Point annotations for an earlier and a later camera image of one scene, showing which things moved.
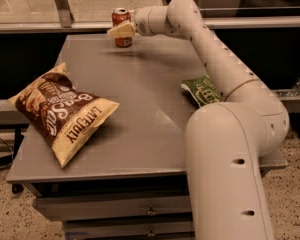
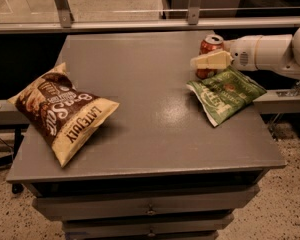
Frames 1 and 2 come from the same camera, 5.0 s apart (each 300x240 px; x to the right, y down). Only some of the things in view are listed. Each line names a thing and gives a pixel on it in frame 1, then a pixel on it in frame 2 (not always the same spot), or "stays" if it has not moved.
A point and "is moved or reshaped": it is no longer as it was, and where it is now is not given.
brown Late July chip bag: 56,111 stays
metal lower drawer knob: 151,234 stays
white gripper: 142,22 to 240,54
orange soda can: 119,16 is moved or reshaped
